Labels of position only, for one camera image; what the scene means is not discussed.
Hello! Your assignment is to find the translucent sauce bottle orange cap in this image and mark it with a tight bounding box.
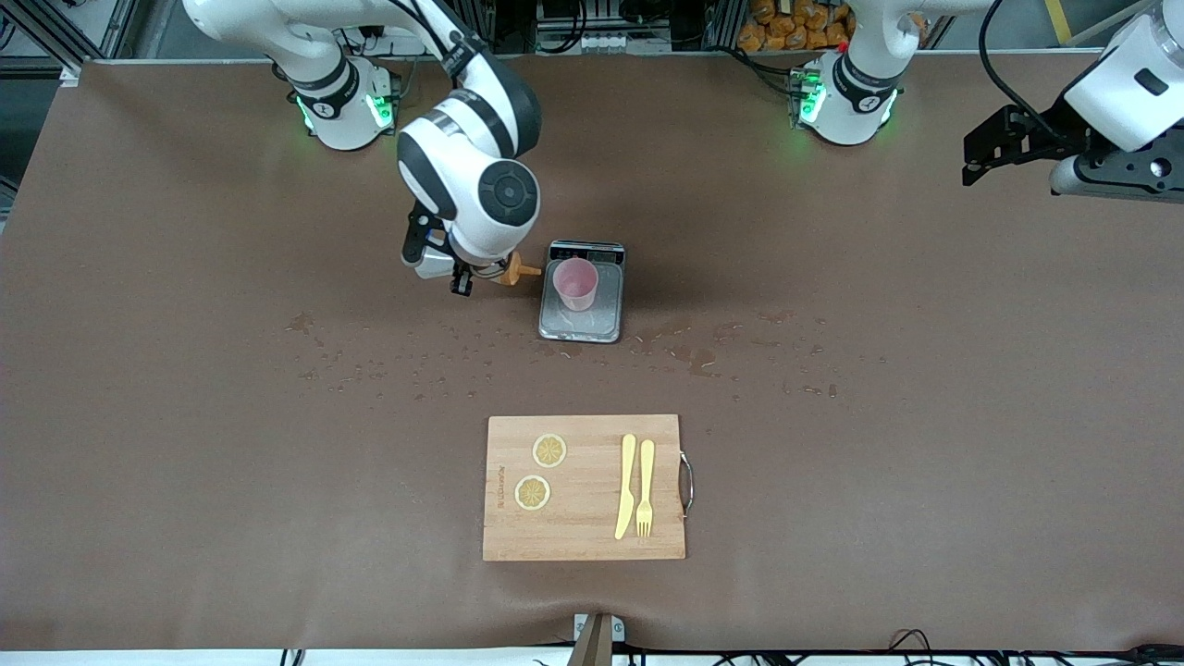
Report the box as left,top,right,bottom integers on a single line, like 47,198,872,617
472,252,543,288

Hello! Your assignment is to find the pink plastic cup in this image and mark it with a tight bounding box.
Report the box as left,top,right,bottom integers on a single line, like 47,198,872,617
552,257,600,313

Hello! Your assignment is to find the silver digital kitchen scale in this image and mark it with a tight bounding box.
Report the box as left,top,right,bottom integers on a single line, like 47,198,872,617
537,240,627,344

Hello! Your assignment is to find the orange snack pile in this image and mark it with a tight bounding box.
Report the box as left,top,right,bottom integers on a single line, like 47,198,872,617
737,0,857,53

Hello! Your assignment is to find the yellow plastic knife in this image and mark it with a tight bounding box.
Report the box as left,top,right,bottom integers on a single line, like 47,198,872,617
614,433,638,541

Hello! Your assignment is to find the yellow plastic fork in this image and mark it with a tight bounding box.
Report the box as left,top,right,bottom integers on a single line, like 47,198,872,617
635,439,656,539

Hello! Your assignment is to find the brown table cover sheet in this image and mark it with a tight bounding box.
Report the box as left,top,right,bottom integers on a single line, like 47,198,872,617
0,54,1184,653

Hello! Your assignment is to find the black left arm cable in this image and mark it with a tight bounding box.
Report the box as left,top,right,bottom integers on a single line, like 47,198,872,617
978,0,1065,140

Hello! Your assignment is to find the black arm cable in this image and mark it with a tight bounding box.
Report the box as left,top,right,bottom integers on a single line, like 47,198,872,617
398,0,468,61
978,0,1065,140

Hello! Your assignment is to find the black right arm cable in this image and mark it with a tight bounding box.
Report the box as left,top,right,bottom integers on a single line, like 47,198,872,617
398,0,468,61

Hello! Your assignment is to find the wooden cutting board metal handle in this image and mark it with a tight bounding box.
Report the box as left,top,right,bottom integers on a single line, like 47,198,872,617
482,414,695,562

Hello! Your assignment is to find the black floor cable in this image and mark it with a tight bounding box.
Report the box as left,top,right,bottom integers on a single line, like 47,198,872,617
1008,644,1184,663

